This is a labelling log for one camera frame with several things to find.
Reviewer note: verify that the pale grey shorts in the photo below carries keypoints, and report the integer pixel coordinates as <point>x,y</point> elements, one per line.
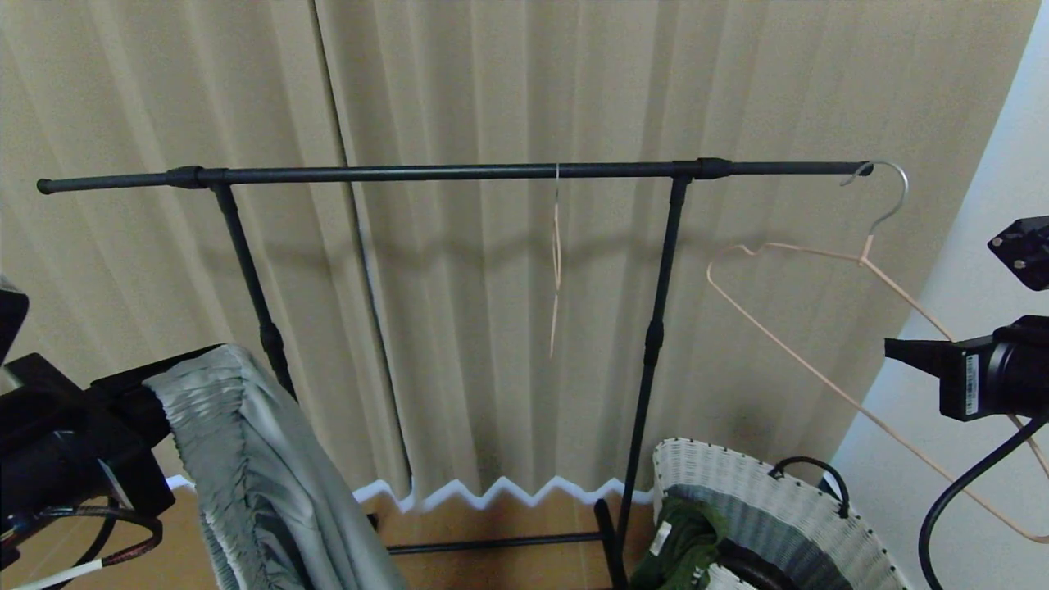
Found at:
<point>262,492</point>

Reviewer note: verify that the white laundry basket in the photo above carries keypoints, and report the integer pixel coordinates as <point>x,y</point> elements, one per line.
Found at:
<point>713,467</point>

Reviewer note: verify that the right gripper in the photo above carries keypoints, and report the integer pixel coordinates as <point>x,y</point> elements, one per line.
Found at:
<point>1012,377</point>

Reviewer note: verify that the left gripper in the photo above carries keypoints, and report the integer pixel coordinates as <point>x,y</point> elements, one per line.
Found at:
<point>57,459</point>

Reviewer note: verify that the pink clothes hanger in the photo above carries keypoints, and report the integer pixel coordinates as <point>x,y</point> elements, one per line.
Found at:
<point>868,248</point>
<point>557,262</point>

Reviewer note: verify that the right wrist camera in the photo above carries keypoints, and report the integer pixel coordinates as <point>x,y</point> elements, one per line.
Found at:
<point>1024,254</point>

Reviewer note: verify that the black clothes rack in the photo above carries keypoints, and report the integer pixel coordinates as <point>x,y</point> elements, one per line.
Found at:
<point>410,173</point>

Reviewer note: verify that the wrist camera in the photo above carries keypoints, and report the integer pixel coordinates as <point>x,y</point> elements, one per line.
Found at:
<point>1024,254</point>
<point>10,319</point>

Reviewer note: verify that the green garment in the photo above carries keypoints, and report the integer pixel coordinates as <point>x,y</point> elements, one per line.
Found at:
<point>680,541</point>

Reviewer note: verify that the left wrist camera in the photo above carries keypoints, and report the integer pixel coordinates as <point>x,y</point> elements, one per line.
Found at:
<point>10,319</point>

